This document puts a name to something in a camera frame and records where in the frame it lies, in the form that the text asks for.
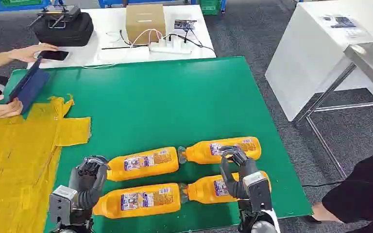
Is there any person in black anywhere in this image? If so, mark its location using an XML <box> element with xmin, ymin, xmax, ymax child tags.
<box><xmin>301</xmin><ymin>153</ymin><xmax>373</xmax><ymax>233</ymax></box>

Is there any black remote controller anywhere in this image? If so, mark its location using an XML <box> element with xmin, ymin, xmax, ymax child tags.
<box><xmin>28</xmin><ymin>4</ymin><xmax>82</xmax><ymax>29</ymax></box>

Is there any white power strip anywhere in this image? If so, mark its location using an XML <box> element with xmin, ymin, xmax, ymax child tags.
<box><xmin>149</xmin><ymin>38</ymin><xmax>193</xmax><ymax>55</ymax></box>

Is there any blue metal frame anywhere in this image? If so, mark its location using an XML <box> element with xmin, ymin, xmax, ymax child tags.
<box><xmin>98</xmin><ymin>0</ymin><xmax>196</xmax><ymax>9</ymax></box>

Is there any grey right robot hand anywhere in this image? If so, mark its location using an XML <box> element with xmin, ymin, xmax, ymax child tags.
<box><xmin>219</xmin><ymin>145</ymin><xmax>259</xmax><ymax>200</ymax></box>

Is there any orange drink bottle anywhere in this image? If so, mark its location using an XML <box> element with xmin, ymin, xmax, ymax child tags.
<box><xmin>179</xmin><ymin>170</ymin><xmax>272</xmax><ymax>205</ymax></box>
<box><xmin>92</xmin><ymin>183</ymin><xmax>183</xmax><ymax>220</ymax></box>
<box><xmin>106</xmin><ymin>146</ymin><xmax>180</xmax><ymax>182</ymax></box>
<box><xmin>177</xmin><ymin>136</ymin><xmax>262</xmax><ymax>165</ymax></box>

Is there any tablet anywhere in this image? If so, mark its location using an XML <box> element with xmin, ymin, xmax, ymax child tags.
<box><xmin>0</xmin><ymin>56</ymin><xmax>51</xmax><ymax>114</ymax></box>

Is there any white cable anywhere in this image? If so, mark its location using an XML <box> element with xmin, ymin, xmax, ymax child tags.
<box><xmin>105</xmin><ymin>28</ymin><xmax>164</xmax><ymax>48</ymax></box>

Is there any printed paper sheet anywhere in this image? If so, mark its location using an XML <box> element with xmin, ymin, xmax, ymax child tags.
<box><xmin>321</xmin><ymin>14</ymin><xmax>368</xmax><ymax>38</ymax></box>

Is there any brown cardboard box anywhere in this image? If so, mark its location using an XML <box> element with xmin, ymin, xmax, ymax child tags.
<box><xmin>125</xmin><ymin>3</ymin><xmax>167</xmax><ymax>46</ymax></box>

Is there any green table mat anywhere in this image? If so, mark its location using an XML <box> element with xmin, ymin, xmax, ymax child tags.
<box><xmin>0</xmin><ymin>56</ymin><xmax>313</xmax><ymax>233</ymax></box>

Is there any green crate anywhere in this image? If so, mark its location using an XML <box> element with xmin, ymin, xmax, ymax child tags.
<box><xmin>200</xmin><ymin>0</ymin><xmax>223</xmax><ymax>16</ymax></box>

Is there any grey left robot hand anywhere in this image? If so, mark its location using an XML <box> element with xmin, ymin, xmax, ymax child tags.
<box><xmin>68</xmin><ymin>155</ymin><xmax>110</xmax><ymax>210</ymax></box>

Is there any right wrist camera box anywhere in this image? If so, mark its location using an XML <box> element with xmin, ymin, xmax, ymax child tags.
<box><xmin>242</xmin><ymin>171</ymin><xmax>273</xmax><ymax>214</ymax></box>

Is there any black carry bag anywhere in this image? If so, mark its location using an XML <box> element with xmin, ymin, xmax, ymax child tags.
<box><xmin>33</xmin><ymin>12</ymin><xmax>95</xmax><ymax>48</ymax></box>

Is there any person's left hand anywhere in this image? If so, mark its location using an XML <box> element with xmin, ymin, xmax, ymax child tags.
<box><xmin>7</xmin><ymin>43</ymin><xmax>59</xmax><ymax>63</ymax></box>

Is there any yellow sheet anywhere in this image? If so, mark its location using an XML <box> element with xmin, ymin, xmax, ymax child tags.
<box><xmin>0</xmin><ymin>94</ymin><xmax>92</xmax><ymax>233</ymax></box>

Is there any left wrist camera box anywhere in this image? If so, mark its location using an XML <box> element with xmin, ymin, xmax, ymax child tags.
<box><xmin>49</xmin><ymin>185</ymin><xmax>78</xmax><ymax>226</ymax></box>

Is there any white cabinet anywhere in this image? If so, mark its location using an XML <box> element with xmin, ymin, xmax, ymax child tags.
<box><xmin>265</xmin><ymin>0</ymin><xmax>373</xmax><ymax>122</ymax></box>

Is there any printed leaflet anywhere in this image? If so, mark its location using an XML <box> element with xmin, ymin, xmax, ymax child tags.
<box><xmin>174</xmin><ymin>19</ymin><xmax>198</xmax><ymax>32</ymax></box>

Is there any black smartphone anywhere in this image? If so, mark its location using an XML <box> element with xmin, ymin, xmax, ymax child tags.
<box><xmin>39</xmin><ymin>50</ymin><xmax>69</xmax><ymax>62</ymax></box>

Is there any black floor cable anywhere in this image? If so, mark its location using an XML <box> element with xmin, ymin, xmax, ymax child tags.
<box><xmin>302</xmin><ymin>181</ymin><xmax>345</xmax><ymax>188</ymax></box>

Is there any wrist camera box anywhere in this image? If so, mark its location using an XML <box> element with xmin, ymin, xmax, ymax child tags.
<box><xmin>49</xmin><ymin>185</ymin><xmax>78</xmax><ymax>226</ymax></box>
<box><xmin>242</xmin><ymin>171</ymin><xmax>273</xmax><ymax>214</ymax></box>

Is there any white table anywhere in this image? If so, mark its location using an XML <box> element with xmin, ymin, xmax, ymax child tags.
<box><xmin>27</xmin><ymin>4</ymin><xmax>217</xmax><ymax>70</ymax></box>

